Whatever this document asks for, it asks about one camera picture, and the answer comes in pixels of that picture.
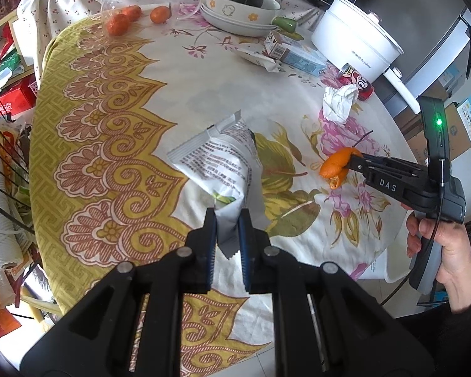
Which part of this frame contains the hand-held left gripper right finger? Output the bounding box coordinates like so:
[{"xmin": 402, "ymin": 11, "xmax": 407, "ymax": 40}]
[{"xmin": 236, "ymin": 208, "xmax": 435, "ymax": 377}]

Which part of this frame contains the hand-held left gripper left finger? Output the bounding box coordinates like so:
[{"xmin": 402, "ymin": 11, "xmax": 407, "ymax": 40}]
[{"xmin": 19, "ymin": 206, "xmax": 220, "ymax": 377}]

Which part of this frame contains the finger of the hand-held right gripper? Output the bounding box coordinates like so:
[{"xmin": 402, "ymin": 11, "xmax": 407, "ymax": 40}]
[
  {"xmin": 352, "ymin": 152, "xmax": 429, "ymax": 178},
  {"xmin": 349, "ymin": 164, "xmax": 429, "ymax": 202}
]

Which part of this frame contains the orange peel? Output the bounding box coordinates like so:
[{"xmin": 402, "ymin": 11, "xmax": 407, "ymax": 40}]
[{"xmin": 319, "ymin": 147, "xmax": 364, "ymax": 189}]

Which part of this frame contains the white printed snack bag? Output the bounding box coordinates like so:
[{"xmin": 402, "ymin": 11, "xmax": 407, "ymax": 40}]
[{"xmin": 167, "ymin": 110, "xmax": 265, "ymax": 260}]

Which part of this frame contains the white plastic trash bin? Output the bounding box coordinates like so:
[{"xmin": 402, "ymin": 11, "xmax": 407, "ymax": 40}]
[{"xmin": 361, "ymin": 248, "xmax": 409, "ymax": 284}]

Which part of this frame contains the person's right forearm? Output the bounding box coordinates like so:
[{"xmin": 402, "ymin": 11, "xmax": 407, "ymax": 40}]
[{"xmin": 400, "ymin": 300, "xmax": 471, "ymax": 366}]

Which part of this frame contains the person's right hand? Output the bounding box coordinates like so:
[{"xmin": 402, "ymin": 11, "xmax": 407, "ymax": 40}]
[{"xmin": 406, "ymin": 215, "xmax": 471, "ymax": 315}]

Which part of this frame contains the crumpled white tissue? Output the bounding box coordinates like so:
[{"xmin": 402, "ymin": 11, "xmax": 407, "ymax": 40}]
[{"xmin": 322, "ymin": 84, "xmax": 360, "ymax": 124}]

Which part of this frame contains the red drink can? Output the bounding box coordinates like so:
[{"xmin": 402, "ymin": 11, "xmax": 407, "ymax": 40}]
[{"xmin": 338, "ymin": 63, "xmax": 375, "ymax": 101}]

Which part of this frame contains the white electric cooking pot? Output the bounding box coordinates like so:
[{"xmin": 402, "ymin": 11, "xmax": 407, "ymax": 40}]
[{"xmin": 311, "ymin": 0, "xmax": 420, "ymax": 112}]

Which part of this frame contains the yellow-edged floral tablecloth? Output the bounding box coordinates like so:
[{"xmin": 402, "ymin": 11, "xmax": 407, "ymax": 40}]
[{"xmin": 29, "ymin": 0, "xmax": 420, "ymax": 377}]

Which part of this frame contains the grey refrigerator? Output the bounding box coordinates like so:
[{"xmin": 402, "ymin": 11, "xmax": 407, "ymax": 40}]
[{"xmin": 377, "ymin": 0, "xmax": 471, "ymax": 107}]

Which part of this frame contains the blue and white drink carton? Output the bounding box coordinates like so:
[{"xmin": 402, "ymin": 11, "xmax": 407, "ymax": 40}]
[{"xmin": 264, "ymin": 31, "xmax": 328, "ymax": 77}]

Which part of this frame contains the small green object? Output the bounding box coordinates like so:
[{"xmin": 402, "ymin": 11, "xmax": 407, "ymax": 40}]
[{"xmin": 273, "ymin": 16, "xmax": 297, "ymax": 33}]

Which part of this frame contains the white paper towel roll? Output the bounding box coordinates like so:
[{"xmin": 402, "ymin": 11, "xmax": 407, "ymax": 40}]
[{"xmin": 0, "ymin": 157, "xmax": 34, "ymax": 270}]

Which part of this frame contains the white flower-print plate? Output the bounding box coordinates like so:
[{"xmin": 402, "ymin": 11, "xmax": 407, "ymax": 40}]
[{"xmin": 200, "ymin": 4, "xmax": 279, "ymax": 37}]

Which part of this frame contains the orange packet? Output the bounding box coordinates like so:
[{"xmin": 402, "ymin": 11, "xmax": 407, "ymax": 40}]
[{"xmin": 0, "ymin": 308, "xmax": 22, "ymax": 340}]

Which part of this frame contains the white flower-print bowl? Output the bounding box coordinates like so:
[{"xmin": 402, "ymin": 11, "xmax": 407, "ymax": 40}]
[{"xmin": 205, "ymin": 0, "xmax": 282, "ymax": 24}]

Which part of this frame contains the red cardboard box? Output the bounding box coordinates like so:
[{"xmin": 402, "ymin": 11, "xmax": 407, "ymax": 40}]
[{"xmin": 0, "ymin": 79, "xmax": 38, "ymax": 116}]

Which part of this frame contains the green and white packet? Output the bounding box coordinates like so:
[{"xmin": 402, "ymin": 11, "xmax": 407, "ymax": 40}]
[{"xmin": 0, "ymin": 45, "xmax": 22, "ymax": 83}]

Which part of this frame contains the white small-print cloth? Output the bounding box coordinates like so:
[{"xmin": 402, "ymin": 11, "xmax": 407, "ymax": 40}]
[{"xmin": 18, "ymin": 0, "xmax": 330, "ymax": 48}]

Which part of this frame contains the black wire rack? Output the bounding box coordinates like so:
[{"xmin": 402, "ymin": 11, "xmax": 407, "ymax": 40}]
[{"xmin": 0, "ymin": 27, "xmax": 40, "ymax": 323}]

